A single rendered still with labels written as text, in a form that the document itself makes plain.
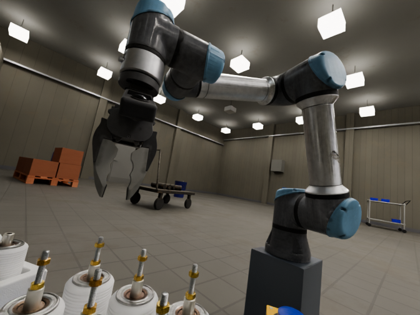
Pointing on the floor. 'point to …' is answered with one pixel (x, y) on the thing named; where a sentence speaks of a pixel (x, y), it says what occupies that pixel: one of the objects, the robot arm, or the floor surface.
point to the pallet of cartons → (51, 168)
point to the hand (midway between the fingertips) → (116, 190)
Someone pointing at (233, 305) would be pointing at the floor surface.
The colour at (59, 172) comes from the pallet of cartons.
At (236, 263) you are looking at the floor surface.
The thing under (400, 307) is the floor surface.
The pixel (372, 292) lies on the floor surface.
